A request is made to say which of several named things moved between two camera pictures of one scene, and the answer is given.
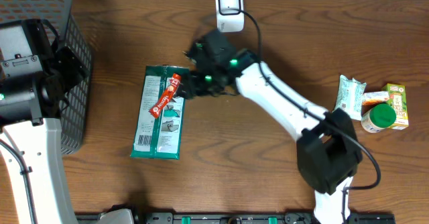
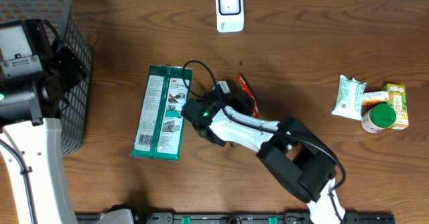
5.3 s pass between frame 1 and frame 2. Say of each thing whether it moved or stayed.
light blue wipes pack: stayed
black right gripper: moved
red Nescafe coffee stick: moved
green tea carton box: stayed
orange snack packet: stayed
